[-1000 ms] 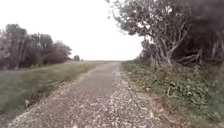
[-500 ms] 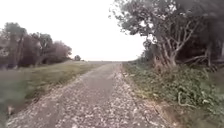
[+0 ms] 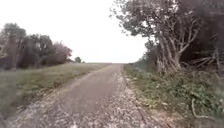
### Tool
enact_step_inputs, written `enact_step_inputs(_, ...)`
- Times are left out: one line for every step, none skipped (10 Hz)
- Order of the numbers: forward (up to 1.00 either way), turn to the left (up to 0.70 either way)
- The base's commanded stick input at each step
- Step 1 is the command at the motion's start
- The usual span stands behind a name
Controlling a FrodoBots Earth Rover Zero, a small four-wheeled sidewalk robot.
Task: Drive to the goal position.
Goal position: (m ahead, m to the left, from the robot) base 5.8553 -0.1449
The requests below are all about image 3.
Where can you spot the small distant tree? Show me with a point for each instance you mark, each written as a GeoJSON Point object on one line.
{"type": "Point", "coordinates": [78, 59]}

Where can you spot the grey gravel path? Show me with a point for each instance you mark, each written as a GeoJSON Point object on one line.
{"type": "Point", "coordinates": [90, 100]}

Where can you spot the weedy grass verge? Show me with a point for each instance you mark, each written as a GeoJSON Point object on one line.
{"type": "Point", "coordinates": [176, 91]}

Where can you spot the row of trees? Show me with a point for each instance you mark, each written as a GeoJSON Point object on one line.
{"type": "Point", "coordinates": [30, 51]}

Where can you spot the grass field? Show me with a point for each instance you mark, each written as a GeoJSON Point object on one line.
{"type": "Point", "coordinates": [36, 78]}

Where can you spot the wood of leaning trees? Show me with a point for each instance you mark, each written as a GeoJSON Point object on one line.
{"type": "Point", "coordinates": [186, 33]}

